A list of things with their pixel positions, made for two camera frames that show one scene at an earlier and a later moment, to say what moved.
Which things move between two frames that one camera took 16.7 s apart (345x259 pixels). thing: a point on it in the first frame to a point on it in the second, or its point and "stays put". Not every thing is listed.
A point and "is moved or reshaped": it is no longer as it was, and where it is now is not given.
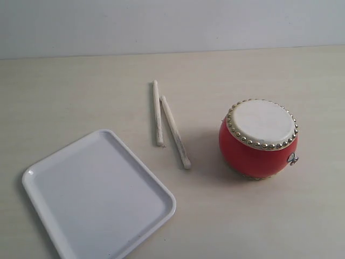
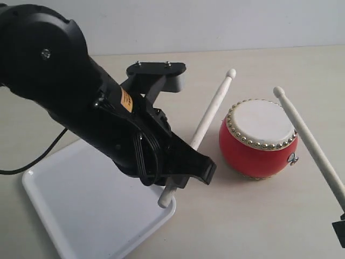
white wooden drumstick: x=181 y=144 to x=278 y=91
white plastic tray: x=97 y=199 stays put
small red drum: x=258 y=138 stays put
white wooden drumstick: x=159 y=140 is moved or reshaped
